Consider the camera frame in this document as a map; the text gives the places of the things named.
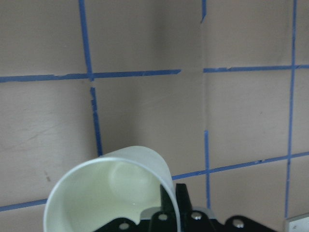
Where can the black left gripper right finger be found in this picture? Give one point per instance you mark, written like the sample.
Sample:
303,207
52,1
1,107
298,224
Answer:
193,218

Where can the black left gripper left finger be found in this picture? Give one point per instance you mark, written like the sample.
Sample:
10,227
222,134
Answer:
163,220

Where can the white plastic cup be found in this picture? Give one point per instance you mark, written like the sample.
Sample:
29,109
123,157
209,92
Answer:
122,184

